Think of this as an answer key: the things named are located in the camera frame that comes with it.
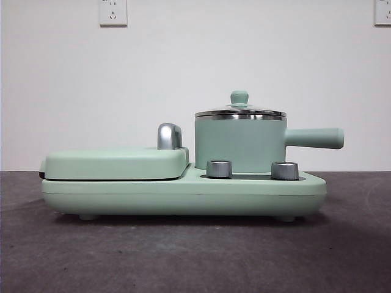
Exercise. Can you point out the white wall socket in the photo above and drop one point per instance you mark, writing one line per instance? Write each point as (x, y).
(383, 13)
(113, 13)

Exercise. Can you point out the green hinged grill cover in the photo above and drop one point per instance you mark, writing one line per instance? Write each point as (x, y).
(107, 161)

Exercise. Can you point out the green breakfast machine base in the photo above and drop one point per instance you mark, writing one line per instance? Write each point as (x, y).
(183, 195)

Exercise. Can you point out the glass lid with green knob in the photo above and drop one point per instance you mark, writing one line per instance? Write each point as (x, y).
(239, 97)

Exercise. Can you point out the silver control knob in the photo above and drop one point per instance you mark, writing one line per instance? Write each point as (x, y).
(219, 168)
(284, 171)

